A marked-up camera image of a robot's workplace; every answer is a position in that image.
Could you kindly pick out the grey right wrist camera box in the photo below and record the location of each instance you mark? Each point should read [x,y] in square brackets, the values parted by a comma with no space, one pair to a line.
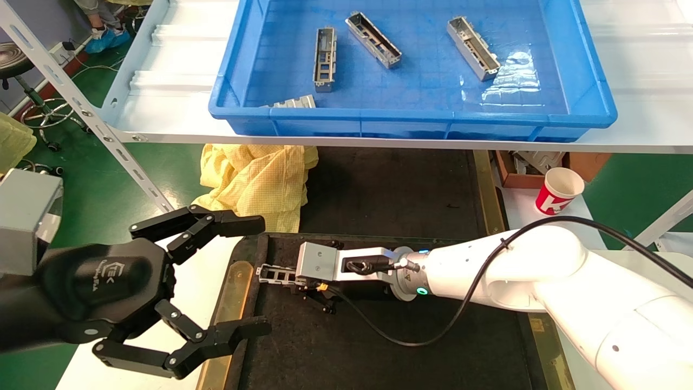
[319,262]

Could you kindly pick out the blue plastic tray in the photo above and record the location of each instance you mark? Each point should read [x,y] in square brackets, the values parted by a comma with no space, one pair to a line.
[406,116]

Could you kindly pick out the grey metal channel part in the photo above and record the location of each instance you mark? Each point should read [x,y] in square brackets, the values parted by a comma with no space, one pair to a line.
[296,102]
[276,274]
[325,59]
[374,40]
[474,49]

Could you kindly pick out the red white paper cup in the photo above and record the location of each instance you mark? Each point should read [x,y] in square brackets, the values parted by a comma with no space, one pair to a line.
[557,197]

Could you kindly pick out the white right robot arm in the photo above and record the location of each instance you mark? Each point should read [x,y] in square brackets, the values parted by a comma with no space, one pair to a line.
[541,271]

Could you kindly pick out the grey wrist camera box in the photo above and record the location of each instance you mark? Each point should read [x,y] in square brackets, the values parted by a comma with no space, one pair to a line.
[24,216]
[319,262]

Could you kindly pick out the grey parts in cardboard box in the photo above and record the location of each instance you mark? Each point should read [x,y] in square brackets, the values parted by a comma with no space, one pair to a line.
[538,161]

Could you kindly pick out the white power strip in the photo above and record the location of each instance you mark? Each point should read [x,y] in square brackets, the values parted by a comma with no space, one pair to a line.
[62,50]

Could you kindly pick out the white perforated shelf post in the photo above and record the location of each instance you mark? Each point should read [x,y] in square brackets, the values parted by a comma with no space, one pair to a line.
[76,97]

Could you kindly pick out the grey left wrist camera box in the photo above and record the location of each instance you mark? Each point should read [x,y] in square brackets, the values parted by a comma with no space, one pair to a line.
[24,216]

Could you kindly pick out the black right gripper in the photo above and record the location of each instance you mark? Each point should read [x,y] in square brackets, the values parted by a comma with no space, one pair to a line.
[363,290]

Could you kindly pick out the yellow checked cloth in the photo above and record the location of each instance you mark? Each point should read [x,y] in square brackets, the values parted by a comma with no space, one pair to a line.
[254,181]

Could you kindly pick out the blue shoe cover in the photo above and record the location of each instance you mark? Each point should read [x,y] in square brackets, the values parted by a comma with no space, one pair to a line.
[105,39]

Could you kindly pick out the white shelf leg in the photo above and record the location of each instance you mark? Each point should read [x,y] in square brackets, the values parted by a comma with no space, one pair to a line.
[668,216]

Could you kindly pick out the yellow-green cloth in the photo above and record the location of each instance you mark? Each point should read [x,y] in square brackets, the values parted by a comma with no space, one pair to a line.
[13,143]

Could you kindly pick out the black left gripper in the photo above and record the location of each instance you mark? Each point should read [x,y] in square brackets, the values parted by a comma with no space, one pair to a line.
[97,287]

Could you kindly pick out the white metal shelf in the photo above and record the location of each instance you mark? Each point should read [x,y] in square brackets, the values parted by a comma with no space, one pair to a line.
[173,108]

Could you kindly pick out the black round stool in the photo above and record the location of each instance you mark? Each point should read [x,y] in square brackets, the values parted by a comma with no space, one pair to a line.
[11,57]

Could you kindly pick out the brown cardboard box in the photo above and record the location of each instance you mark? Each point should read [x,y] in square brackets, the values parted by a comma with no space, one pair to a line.
[587,162]

